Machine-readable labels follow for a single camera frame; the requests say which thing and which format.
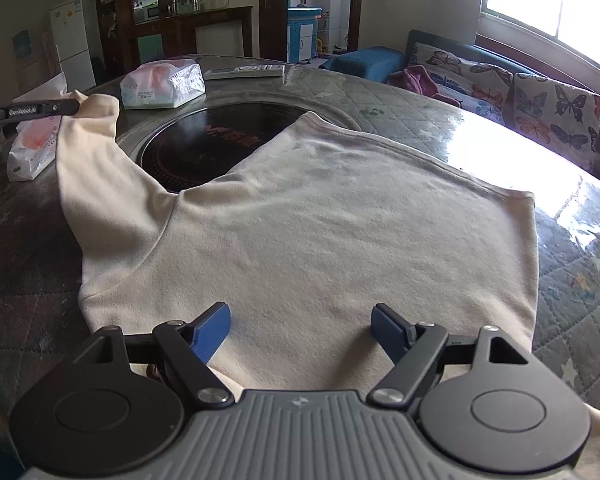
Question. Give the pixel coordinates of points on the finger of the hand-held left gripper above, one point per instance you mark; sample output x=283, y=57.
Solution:
x=45, y=108

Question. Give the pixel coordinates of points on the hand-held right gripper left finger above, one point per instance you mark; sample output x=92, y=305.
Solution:
x=211, y=332

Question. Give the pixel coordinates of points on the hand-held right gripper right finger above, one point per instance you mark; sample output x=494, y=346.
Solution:
x=387, y=327

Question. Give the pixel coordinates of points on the cream sweater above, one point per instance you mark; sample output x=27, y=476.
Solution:
x=305, y=220

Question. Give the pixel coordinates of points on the white plastic bag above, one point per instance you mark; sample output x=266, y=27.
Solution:
x=42, y=89

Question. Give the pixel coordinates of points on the pink white tissue pack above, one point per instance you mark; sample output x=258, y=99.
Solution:
x=160, y=85
x=30, y=152

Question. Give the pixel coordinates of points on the white refrigerator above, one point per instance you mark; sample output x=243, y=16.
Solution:
x=72, y=40

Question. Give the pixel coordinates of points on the dark wooden cabinet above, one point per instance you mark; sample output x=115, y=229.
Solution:
x=180, y=35

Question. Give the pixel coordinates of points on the round black induction cooktop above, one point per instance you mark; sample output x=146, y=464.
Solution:
x=200, y=150

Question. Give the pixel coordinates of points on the steel pot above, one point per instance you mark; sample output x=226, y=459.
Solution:
x=185, y=2

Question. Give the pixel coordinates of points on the magenta cloth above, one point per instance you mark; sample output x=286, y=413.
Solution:
x=415, y=82

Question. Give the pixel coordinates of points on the butterfly print cushion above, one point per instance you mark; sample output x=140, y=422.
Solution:
x=555, y=120
x=465, y=82

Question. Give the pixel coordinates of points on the blue cabinet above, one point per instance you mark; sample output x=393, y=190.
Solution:
x=300, y=35

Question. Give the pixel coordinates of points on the blue sofa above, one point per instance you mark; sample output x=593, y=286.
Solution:
x=370, y=62

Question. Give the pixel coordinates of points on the window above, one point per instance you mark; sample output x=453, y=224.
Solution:
x=555, y=0

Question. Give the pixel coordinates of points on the dark wooden door frame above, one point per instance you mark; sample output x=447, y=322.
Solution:
x=272, y=10

